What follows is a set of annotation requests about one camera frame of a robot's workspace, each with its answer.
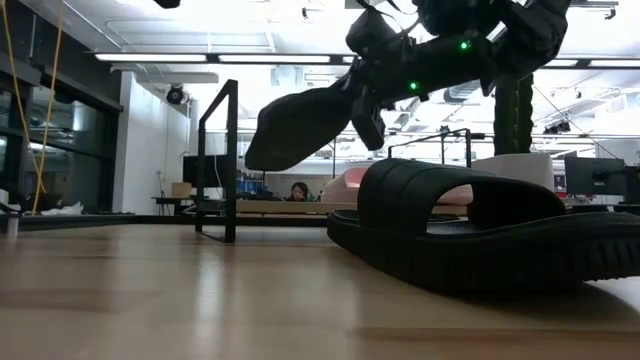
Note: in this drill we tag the round black ceiling device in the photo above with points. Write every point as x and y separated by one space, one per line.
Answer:
175 95

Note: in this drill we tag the silver metal post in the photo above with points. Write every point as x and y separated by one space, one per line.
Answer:
12 225

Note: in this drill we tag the white hexagonal plant pot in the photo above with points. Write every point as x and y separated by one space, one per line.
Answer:
520 167

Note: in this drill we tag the white cloth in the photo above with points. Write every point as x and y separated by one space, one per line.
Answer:
65 209

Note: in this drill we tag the person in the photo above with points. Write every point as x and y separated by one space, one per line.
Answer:
299 192

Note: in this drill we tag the black metal table frame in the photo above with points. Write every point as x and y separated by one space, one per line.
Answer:
100 220

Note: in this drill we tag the black bag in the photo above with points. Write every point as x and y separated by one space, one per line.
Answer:
47 200

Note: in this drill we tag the black monitor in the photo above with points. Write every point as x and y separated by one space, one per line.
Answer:
634 185
215 172
595 175

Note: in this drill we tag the wooden shelf with black frame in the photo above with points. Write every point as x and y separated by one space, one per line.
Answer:
231 150

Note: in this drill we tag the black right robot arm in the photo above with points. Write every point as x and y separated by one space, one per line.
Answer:
525 30

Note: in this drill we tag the dark background desk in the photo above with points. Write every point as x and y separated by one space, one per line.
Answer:
170 199

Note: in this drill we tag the pink slide sandal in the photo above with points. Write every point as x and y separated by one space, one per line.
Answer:
457 195
345 187

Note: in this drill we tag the green cactus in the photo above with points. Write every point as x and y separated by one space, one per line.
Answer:
512 120

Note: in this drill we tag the long ceiling light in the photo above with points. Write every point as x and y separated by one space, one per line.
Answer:
150 58
615 63
275 58

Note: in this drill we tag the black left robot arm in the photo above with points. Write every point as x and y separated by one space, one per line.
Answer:
166 3

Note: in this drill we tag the cardboard box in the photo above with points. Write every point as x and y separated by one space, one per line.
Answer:
181 190

